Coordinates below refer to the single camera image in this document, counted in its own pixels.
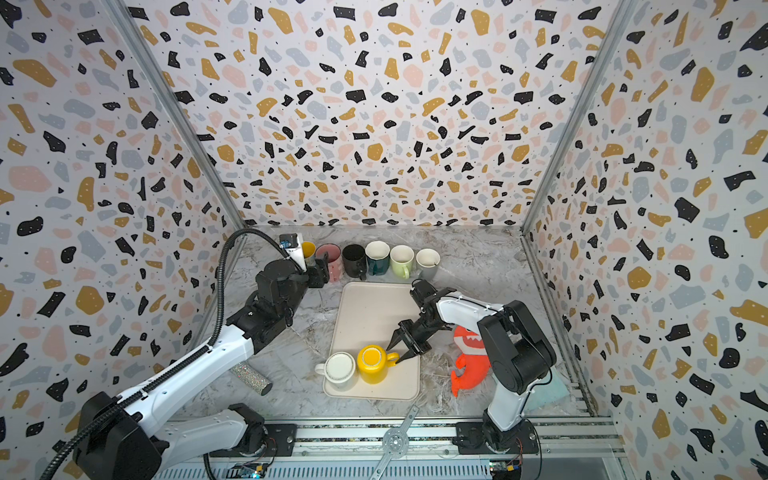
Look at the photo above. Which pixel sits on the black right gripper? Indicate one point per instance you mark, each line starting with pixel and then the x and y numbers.
pixel 417 330

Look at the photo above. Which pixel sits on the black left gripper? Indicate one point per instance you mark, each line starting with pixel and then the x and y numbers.
pixel 318 274

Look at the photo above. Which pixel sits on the pink mug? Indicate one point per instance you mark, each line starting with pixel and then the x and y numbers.
pixel 331 255

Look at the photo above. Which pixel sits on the blue patterned mug yellow inside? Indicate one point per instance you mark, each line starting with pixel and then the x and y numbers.
pixel 308 250

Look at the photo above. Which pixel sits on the black mug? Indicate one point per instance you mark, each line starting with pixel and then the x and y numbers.
pixel 355 261

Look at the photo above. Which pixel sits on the dark green mug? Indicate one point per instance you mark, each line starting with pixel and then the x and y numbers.
pixel 378 258

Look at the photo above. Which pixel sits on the white mug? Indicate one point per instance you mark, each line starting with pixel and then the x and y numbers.
pixel 339 370

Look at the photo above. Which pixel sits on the grey mug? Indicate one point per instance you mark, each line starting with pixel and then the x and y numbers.
pixel 428 261

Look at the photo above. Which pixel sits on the light green mug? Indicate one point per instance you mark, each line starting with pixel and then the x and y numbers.
pixel 401 261

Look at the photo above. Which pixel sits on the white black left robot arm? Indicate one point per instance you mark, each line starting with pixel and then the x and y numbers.
pixel 129 437

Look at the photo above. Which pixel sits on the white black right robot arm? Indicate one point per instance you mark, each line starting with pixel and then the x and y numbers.
pixel 521 357

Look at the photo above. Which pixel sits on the beige tray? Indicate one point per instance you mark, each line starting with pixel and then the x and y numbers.
pixel 368 315

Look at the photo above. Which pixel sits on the red shark plush toy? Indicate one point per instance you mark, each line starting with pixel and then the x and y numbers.
pixel 472 365

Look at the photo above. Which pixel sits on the glittery silver cylinder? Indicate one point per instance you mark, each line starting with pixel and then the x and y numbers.
pixel 252 378

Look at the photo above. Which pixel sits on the teal cloth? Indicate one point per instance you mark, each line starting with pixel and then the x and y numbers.
pixel 551 392

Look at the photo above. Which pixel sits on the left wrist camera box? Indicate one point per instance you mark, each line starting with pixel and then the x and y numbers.
pixel 292 245

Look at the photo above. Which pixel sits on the metal perforated bracket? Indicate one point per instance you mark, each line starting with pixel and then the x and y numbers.
pixel 395 444

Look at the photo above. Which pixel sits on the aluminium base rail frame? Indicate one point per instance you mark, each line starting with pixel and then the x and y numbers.
pixel 350 448

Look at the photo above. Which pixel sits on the aluminium corner post left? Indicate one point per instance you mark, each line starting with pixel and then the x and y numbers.
pixel 120 16

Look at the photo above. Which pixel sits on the aluminium corner post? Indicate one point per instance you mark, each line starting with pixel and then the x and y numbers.
pixel 615 28
pixel 120 16

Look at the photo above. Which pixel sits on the aluminium corner post right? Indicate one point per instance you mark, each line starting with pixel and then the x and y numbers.
pixel 615 28

